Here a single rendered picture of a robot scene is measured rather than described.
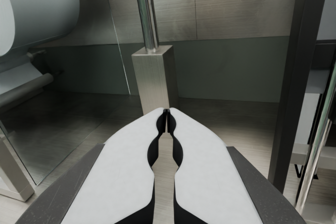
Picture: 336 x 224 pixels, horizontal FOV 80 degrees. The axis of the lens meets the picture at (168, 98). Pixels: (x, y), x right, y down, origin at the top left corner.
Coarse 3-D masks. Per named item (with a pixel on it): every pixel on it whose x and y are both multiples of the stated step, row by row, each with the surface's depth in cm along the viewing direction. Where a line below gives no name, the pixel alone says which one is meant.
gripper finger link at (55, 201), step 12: (96, 144) 9; (84, 156) 9; (96, 156) 9; (72, 168) 8; (84, 168) 8; (60, 180) 8; (72, 180) 8; (84, 180) 8; (48, 192) 7; (60, 192) 7; (72, 192) 7; (36, 204) 7; (48, 204) 7; (60, 204) 7; (24, 216) 6; (36, 216) 6; (48, 216) 6; (60, 216) 6
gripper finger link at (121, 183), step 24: (144, 120) 11; (120, 144) 9; (144, 144) 9; (96, 168) 8; (120, 168) 8; (144, 168) 8; (96, 192) 7; (120, 192) 7; (144, 192) 7; (72, 216) 6; (96, 216) 6; (120, 216) 6; (144, 216) 7
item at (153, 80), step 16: (144, 0) 48; (144, 16) 50; (144, 32) 52; (144, 48) 57; (160, 48) 55; (144, 64) 53; (160, 64) 52; (144, 80) 56; (160, 80) 54; (176, 80) 62; (144, 96) 58; (160, 96) 56; (176, 96) 63; (144, 112) 61
